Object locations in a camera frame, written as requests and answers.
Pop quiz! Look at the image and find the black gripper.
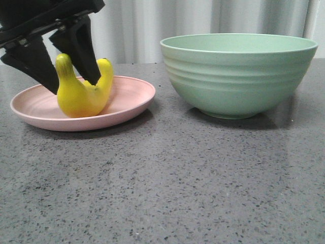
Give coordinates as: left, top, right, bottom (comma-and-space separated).
1, 1, 105, 94

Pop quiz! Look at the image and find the yellow toy banana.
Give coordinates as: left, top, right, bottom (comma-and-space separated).
55, 53, 114, 118

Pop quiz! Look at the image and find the pink plate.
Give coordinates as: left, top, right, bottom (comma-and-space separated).
10, 76, 155, 132

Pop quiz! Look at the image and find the green ribbed bowl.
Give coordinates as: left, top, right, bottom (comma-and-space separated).
160, 33, 318, 119

